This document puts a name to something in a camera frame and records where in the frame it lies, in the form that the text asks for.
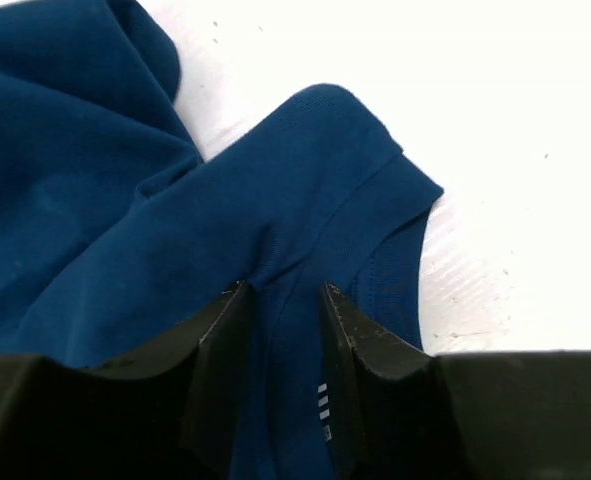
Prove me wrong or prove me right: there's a blue t shirt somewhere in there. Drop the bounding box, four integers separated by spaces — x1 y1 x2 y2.
0 1 442 479

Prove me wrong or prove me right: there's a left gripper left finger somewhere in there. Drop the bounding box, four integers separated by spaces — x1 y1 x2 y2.
0 282 253 479

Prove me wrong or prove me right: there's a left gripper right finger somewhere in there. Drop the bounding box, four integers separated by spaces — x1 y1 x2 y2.
321 284 591 479

